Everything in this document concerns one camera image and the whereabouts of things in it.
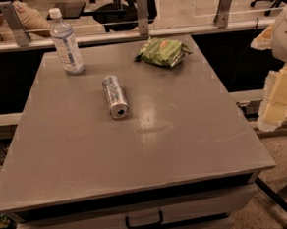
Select black background table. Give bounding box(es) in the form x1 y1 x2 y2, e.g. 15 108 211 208
55 0 157 32

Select clear plastic water bottle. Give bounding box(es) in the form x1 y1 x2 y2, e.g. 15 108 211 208
48 8 85 75

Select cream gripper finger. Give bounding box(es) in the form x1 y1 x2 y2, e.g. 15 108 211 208
257 64 287 132
250 24 273 50

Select green chip bag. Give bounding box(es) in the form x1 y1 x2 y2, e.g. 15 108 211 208
135 37 193 68

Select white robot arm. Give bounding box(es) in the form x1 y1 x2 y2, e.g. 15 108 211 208
250 5 287 132

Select person in beige clothes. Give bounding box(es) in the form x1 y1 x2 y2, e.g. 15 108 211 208
0 0 50 41

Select middle metal rail bracket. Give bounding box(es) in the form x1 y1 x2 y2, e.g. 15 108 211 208
136 0 148 35

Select grey drawer with black handle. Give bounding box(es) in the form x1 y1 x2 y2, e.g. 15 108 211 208
17 184 258 229

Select left metal rail bracket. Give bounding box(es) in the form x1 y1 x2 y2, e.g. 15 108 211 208
0 1 30 46

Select right metal rail bracket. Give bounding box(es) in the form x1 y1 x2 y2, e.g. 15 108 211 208
214 0 232 29

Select silver redbull can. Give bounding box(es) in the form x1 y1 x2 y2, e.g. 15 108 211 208
102 76 129 119

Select metal rail bracket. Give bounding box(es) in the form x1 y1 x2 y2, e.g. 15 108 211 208
136 0 148 35
214 0 232 29
0 1 30 46

